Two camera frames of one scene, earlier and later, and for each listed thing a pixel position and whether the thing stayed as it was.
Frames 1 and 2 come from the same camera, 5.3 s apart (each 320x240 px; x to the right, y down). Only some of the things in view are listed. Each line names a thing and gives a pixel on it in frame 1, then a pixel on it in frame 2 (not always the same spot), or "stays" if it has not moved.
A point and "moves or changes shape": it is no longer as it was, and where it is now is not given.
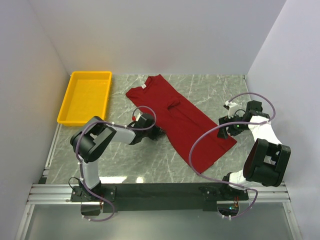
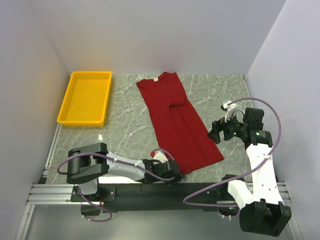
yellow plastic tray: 87,96 stays
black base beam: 159,197 stays
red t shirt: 183,118 moves or changes shape
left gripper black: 155,132 to 173,171
